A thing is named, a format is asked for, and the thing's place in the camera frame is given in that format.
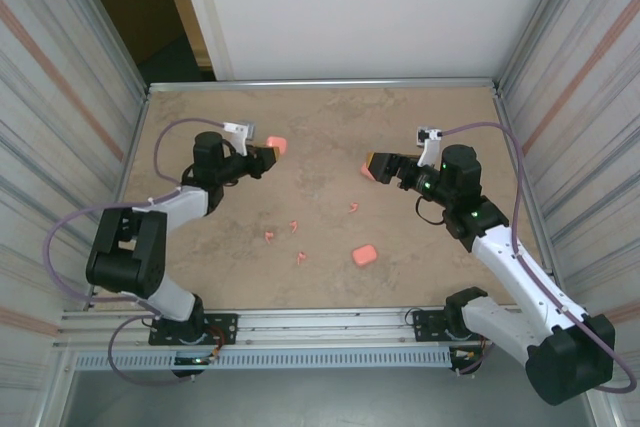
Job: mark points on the aluminium corner post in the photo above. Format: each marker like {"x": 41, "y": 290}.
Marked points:
{"x": 101, "y": 17}
{"x": 543, "y": 16}

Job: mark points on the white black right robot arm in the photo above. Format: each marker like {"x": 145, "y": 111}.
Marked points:
{"x": 515, "y": 277}

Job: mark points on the aluminium table end rail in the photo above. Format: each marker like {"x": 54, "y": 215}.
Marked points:
{"x": 320, "y": 83}

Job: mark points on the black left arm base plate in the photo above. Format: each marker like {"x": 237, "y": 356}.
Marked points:
{"x": 225, "y": 327}

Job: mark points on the white door frame post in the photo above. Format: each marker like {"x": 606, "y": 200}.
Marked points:
{"x": 205, "y": 12}

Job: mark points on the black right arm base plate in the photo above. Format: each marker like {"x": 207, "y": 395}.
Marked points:
{"x": 425, "y": 327}

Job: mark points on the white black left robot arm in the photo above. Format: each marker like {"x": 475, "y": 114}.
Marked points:
{"x": 135, "y": 252}

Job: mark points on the aluminium table side rail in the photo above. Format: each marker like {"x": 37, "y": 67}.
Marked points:
{"x": 502, "y": 109}
{"x": 134, "y": 147}

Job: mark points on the tan wooden door jamb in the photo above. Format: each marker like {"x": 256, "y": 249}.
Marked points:
{"x": 184, "y": 7}

